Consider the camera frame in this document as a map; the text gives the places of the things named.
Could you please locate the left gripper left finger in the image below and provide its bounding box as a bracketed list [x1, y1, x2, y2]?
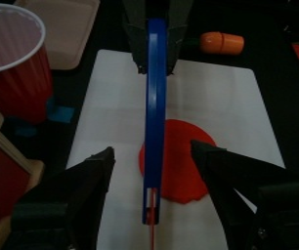
[2, 146, 116, 250]

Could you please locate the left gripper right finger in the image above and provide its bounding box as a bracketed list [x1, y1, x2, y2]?
[189, 140, 299, 250]

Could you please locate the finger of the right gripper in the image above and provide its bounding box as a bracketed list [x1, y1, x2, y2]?
[120, 0, 150, 75]
[165, 0, 195, 77]

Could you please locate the blue plate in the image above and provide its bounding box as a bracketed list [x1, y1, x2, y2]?
[141, 17, 169, 250]

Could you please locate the orange toy carrot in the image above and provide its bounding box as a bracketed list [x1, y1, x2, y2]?
[185, 30, 246, 57]

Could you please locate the white cutting board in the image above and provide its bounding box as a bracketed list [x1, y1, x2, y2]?
[64, 48, 286, 250]

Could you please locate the flat red disc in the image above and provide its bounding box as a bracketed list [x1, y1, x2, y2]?
[137, 118, 217, 205]

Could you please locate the small blue block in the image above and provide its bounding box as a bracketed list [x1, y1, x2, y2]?
[44, 97, 76, 124]
[12, 126, 39, 139]

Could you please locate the red plastic cup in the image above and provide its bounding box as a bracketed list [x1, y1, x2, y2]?
[0, 2, 54, 125]

